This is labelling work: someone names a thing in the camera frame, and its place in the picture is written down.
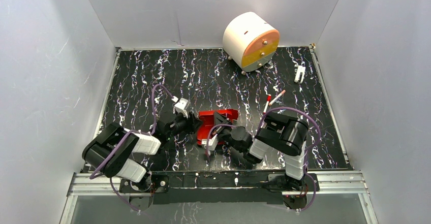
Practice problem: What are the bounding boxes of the white round drawer cabinet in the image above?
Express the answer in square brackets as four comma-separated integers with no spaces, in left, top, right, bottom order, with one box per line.
[222,12,280,75]

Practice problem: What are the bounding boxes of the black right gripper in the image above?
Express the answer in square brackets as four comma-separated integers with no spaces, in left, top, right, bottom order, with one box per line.
[210,111,244,153]

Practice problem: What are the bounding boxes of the red capped white pen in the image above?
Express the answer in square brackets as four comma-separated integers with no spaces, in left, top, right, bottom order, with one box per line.
[263,94,271,114]

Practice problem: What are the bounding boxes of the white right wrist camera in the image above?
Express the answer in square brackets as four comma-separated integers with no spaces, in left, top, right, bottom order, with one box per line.
[201,134,219,156]

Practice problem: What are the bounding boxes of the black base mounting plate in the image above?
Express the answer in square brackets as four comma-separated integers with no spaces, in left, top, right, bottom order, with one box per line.
[119,170,320,206]

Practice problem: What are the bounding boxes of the red paper box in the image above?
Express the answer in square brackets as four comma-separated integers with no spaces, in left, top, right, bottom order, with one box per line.
[197,109,239,146]

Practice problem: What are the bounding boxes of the pink capped white pen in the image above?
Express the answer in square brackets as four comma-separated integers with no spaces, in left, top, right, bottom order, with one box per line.
[269,90,286,106]

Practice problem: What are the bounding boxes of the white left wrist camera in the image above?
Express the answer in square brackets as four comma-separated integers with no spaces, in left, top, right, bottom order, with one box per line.
[174,98,191,118]

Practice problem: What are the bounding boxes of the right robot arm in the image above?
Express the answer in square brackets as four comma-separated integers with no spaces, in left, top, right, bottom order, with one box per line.
[205,112,309,190]

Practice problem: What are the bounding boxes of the white clip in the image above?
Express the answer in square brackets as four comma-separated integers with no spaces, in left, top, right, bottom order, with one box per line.
[294,66,305,84]

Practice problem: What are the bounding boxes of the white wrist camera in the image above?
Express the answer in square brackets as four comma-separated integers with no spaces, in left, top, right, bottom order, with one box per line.
[201,134,219,156]
[174,98,191,118]

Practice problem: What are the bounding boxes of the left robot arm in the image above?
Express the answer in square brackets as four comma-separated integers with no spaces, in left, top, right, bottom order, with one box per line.
[82,112,203,191]

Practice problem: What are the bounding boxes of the aluminium frame rail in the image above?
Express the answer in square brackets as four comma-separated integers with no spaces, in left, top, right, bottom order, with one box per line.
[60,170,378,223]

